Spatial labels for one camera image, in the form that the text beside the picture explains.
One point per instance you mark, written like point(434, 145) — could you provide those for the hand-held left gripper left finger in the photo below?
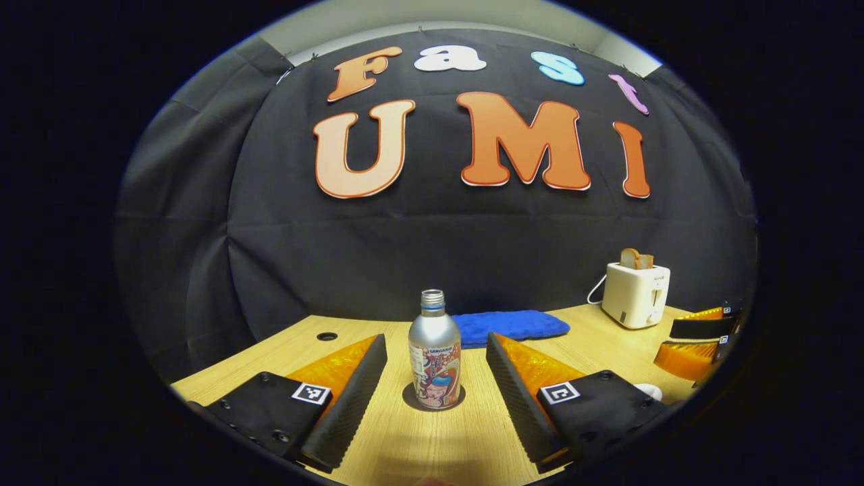
point(347, 405)

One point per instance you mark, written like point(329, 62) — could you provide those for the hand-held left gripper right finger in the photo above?
point(520, 405)

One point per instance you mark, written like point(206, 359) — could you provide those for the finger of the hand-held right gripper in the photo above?
point(685, 358)
point(702, 327)

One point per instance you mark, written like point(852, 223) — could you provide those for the white teacup lid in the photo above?
point(650, 391)

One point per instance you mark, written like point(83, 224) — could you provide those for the silver water bottle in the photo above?
point(434, 337)

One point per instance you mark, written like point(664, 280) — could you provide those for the white toaster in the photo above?
point(631, 297)

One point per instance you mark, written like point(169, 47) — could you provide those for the blue folded cloth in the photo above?
point(513, 325)

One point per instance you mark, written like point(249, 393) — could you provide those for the brown bread slice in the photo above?
point(629, 258)
point(646, 262)

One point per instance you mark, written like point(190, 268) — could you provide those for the black backdrop cloth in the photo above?
point(283, 256)

